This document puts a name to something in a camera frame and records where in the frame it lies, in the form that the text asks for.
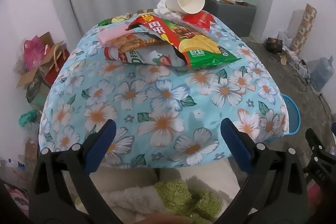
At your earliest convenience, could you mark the white tissue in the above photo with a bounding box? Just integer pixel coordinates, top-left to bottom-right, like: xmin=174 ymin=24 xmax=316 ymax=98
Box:
xmin=154 ymin=0 xmax=184 ymax=20

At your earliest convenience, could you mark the pile of boxes and bags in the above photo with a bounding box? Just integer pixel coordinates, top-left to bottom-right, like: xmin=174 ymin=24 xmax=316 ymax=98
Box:
xmin=16 ymin=32 xmax=69 ymax=89

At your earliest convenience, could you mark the red snack bag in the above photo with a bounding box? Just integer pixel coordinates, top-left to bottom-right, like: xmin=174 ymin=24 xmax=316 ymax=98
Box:
xmin=182 ymin=10 xmax=216 ymax=31

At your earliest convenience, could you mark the pink packet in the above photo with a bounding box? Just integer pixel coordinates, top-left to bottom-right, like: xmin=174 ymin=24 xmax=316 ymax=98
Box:
xmin=98 ymin=25 xmax=132 ymax=45

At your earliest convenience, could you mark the blue plastic stool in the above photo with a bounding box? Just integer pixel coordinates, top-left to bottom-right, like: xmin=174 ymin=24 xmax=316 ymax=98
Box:
xmin=265 ymin=94 xmax=300 ymax=142

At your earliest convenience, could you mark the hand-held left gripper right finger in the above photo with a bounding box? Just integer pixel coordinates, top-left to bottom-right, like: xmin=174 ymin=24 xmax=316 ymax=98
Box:
xmin=210 ymin=118 xmax=307 ymax=224

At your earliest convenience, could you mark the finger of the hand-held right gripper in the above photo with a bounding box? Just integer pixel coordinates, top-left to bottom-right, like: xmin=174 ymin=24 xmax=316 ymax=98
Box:
xmin=304 ymin=128 xmax=336 ymax=189

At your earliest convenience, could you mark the blue floral tablecloth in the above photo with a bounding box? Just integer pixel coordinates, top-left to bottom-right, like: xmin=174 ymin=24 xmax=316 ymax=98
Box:
xmin=39 ymin=18 xmax=289 ymax=168

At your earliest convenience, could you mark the orange brown snack packet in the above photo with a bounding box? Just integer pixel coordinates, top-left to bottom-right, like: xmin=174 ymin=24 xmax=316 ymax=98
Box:
xmin=106 ymin=32 xmax=168 ymax=52

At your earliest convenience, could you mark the dark small box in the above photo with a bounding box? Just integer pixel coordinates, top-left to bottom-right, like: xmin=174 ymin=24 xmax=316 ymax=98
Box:
xmin=266 ymin=37 xmax=283 ymax=54

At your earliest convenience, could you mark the pink plastic bag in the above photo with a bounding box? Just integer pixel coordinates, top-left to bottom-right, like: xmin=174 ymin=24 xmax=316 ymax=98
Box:
xmin=23 ymin=36 xmax=46 ymax=69

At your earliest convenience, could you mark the red gift bag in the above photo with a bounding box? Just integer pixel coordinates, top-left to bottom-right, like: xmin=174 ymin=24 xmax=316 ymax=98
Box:
xmin=43 ymin=44 xmax=70 ymax=88

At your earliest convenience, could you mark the white flat board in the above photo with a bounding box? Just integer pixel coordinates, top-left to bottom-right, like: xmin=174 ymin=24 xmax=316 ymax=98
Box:
xmin=289 ymin=9 xmax=306 ymax=39

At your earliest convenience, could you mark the white strawberry print packet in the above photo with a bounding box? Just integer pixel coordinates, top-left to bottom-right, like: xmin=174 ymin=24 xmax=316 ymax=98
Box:
xmin=104 ymin=46 xmax=189 ymax=67

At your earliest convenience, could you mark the patterned paper roll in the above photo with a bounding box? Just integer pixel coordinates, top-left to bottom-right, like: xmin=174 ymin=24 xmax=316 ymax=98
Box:
xmin=291 ymin=3 xmax=318 ymax=55

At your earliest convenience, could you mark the yellow orange snack packet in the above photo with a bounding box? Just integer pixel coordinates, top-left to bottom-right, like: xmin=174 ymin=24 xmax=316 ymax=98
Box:
xmin=112 ymin=14 xmax=133 ymax=23

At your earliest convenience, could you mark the green cardboard box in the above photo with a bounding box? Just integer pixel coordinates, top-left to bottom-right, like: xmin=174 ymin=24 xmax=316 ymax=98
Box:
xmin=26 ymin=77 xmax=51 ymax=109

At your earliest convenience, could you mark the grey cabinet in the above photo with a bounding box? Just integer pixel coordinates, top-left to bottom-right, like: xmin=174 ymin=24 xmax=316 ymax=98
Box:
xmin=203 ymin=0 xmax=257 ymax=38

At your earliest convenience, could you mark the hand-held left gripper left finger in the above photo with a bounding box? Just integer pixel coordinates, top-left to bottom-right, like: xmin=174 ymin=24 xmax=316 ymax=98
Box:
xmin=30 ymin=119 xmax=117 ymax=224

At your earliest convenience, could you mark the teal plastic bag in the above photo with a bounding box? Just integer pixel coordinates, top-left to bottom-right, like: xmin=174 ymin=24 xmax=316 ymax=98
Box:
xmin=18 ymin=110 xmax=40 ymax=127

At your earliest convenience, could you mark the green fluffy cloth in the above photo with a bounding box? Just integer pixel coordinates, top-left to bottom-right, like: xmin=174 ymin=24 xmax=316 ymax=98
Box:
xmin=154 ymin=179 xmax=222 ymax=220

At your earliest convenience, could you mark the blue water jug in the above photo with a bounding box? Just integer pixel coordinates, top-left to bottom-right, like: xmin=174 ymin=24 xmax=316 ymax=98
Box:
xmin=310 ymin=56 xmax=335 ymax=92

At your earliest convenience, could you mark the red green chips bag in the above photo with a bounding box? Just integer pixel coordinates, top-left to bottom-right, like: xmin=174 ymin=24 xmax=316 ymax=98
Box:
xmin=127 ymin=15 xmax=242 ymax=69

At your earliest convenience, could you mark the white fluffy cloth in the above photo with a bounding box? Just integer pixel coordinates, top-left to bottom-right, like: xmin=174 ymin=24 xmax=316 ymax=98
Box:
xmin=75 ymin=168 xmax=258 ymax=224

